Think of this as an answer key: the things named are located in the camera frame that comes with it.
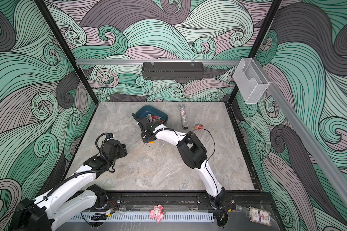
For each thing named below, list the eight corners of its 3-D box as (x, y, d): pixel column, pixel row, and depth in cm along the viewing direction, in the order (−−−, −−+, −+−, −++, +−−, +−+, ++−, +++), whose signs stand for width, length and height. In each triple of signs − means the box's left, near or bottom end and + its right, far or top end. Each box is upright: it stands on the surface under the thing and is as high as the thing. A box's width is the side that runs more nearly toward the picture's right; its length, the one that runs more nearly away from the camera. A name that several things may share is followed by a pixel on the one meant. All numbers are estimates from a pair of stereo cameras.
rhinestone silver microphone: (183, 129, 105) (183, 126, 102) (178, 108, 120) (179, 104, 117) (188, 129, 106) (189, 126, 102) (183, 107, 120) (184, 104, 117)
